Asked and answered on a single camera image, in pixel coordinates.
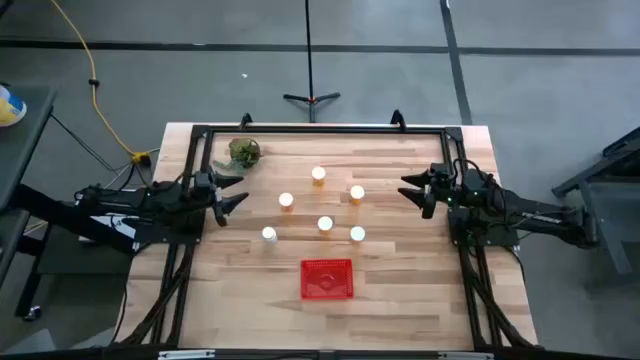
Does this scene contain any yellow and blue container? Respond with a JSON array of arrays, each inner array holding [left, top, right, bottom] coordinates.
[[0, 84, 28, 128]]

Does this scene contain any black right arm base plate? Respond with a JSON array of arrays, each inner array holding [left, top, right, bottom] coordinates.
[[448, 207, 521, 249]]

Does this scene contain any yellow extension cable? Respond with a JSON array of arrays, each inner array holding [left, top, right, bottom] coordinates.
[[49, 0, 152, 166]]

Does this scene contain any black tripod stand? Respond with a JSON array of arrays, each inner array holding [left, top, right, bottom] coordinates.
[[282, 0, 342, 124]]

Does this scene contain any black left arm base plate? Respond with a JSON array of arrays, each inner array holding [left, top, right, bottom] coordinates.
[[133, 207, 206, 246]]

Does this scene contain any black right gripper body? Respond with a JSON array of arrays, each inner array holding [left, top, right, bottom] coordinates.
[[422, 162, 455, 220]]

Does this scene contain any small potted green plant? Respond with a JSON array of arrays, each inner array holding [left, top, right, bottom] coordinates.
[[213, 137, 264, 174]]

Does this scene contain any black metal table frame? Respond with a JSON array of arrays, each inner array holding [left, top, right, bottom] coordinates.
[[112, 123, 539, 351]]

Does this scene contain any white sheet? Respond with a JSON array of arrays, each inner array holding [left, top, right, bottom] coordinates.
[[79, 213, 139, 251]]

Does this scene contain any red plastic mesh basket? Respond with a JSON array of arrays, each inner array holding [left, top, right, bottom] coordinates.
[[300, 258, 355, 301]]

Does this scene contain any dark grey side table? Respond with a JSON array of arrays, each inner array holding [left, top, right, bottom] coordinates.
[[0, 84, 139, 321]]

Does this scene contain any black metal bench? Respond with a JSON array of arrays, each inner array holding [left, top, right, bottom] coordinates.
[[551, 127, 640, 291]]

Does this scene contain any silver metal bracket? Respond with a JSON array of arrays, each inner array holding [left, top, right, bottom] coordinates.
[[158, 349, 216, 360], [438, 351, 495, 360]]

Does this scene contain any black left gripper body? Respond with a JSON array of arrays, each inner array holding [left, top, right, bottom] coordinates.
[[192, 170, 227, 228]]

